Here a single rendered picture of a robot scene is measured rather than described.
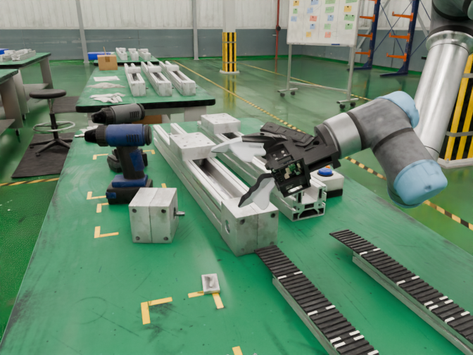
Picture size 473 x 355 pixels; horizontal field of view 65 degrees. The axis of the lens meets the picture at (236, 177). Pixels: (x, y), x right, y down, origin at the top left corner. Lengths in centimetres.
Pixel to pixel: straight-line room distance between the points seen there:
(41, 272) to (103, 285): 15
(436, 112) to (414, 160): 20
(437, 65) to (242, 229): 51
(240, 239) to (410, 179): 36
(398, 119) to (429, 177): 11
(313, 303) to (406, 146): 30
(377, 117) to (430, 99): 18
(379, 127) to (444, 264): 36
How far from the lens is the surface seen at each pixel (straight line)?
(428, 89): 85
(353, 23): 642
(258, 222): 80
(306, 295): 68
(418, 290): 75
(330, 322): 64
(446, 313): 72
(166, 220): 85
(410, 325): 73
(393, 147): 66
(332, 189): 111
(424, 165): 65
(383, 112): 69
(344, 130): 66
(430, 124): 82
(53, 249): 94
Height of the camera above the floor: 124
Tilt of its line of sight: 22 degrees down
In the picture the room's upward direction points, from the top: straight up
